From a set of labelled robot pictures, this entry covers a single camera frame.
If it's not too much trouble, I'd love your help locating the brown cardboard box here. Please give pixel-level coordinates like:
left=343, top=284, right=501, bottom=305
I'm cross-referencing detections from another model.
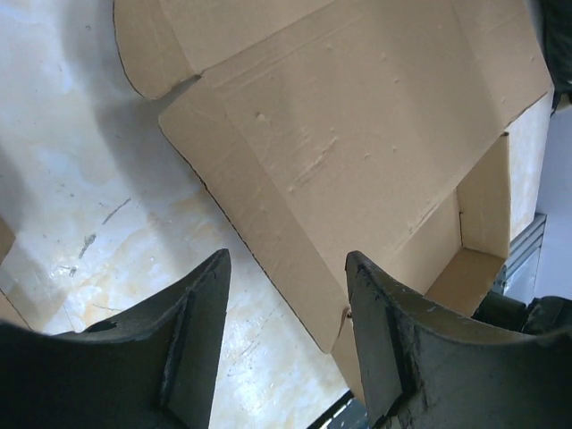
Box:
left=114, top=1, right=552, bottom=396
left=1, top=219, right=31, bottom=331

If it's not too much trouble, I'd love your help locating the aluminium rail frame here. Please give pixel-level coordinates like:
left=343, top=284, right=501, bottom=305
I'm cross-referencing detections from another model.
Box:
left=490, top=213, right=547, bottom=304

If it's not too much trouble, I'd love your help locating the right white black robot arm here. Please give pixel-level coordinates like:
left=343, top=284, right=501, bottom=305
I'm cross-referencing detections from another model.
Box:
left=472, top=291, right=571, bottom=335

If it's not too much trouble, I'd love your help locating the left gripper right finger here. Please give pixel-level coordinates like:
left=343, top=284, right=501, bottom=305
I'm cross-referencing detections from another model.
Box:
left=346, top=251, right=571, bottom=428

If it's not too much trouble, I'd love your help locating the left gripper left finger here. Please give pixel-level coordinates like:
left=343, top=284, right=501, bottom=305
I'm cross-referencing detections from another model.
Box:
left=1, top=248, right=231, bottom=428

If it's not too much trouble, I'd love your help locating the black plush flower cushion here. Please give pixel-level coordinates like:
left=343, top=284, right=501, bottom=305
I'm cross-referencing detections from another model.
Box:
left=539, top=0, right=571, bottom=112

